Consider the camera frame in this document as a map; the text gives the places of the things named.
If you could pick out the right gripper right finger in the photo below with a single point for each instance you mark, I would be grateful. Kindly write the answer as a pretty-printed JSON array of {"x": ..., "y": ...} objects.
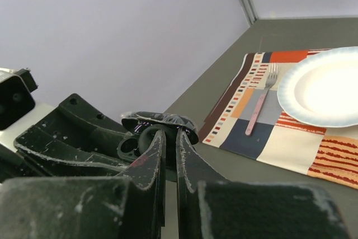
[{"x": 211, "y": 206}]

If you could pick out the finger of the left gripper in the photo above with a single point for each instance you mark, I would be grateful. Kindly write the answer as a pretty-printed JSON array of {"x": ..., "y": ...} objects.
[{"x": 75, "y": 139}]

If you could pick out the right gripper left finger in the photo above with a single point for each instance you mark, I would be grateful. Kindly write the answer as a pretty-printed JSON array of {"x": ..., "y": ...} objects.
[{"x": 129, "y": 205}]

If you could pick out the black earbud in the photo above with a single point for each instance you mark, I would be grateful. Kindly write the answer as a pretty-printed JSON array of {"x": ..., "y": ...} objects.
[{"x": 146, "y": 137}]

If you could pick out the patchwork placemat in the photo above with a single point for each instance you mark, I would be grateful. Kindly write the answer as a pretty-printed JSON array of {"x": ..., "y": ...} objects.
[{"x": 278, "y": 139}]

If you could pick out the white paper plate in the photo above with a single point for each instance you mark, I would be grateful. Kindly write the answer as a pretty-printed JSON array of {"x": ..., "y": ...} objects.
[{"x": 321, "y": 90}]

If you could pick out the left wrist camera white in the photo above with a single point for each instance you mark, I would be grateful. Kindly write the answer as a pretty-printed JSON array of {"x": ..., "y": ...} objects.
[{"x": 19, "y": 110}]

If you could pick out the fork with pink handle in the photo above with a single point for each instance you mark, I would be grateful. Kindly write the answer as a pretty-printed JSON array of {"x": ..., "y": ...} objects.
[{"x": 270, "y": 81}]

